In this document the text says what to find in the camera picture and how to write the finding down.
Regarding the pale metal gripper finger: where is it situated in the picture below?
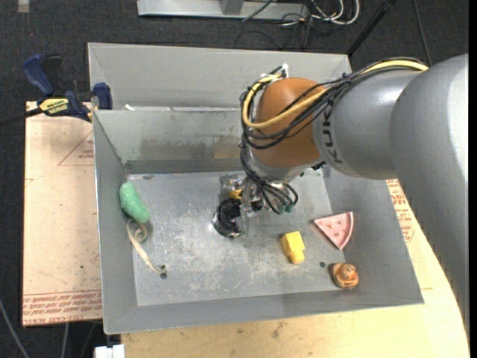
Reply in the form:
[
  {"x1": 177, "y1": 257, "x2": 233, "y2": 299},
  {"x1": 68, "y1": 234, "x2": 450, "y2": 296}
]
[{"x1": 241, "y1": 204, "x2": 259, "y2": 239}]

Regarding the black and silver round object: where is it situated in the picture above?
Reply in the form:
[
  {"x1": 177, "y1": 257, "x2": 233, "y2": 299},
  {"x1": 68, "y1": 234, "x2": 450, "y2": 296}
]
[{"x1": 212, "y1": 197, "x2": 245, "y2": 240}]

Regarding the yellow plastic block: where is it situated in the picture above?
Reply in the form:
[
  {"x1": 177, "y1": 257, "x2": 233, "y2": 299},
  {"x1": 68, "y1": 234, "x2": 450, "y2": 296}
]
[{"x1": 279, "y1": 230, "x2": 306, "y2": 266}]

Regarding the grey metal bin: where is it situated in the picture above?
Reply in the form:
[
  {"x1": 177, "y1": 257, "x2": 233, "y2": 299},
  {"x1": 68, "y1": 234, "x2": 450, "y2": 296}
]
[{"x1": 87, "y1": 42, "x2": 425, "y2": 336}]

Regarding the pink wedge with dots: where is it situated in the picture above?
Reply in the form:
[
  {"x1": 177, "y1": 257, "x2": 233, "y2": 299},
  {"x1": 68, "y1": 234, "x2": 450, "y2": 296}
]
[{"x1": 313, "y1": 210, "x2": 355, "y2": 251}]

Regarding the green bumpy oblong toy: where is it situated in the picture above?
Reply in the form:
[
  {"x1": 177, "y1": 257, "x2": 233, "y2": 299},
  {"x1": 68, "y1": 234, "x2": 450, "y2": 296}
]
[{"x1": 119, "y1": 181, "x2": 151, "y2": 224}]

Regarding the orange-brown round toy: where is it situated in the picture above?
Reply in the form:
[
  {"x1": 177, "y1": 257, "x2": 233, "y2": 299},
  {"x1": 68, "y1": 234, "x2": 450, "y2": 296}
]
[{"x1": 328, "y1": 262, "x2": 360, "y2": 290}]

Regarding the brown cardboard board, red print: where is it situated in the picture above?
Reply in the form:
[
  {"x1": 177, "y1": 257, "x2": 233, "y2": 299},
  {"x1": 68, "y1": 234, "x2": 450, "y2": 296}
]
[{"x1": 22, "y1": 101, "x2": 417, "y2": 328}]

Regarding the black cylinder on white bracket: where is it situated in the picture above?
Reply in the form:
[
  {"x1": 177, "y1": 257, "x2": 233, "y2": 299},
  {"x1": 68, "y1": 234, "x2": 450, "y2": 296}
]
[{"x1": 312, "y1": 161, "x2": 332, "y2": 179}]

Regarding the beige strap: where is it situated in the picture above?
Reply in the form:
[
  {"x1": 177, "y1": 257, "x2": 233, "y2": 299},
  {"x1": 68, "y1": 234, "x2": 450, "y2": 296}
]
[{"x1": 126, "y1": 219, "x2": 166, "y2": 274}]

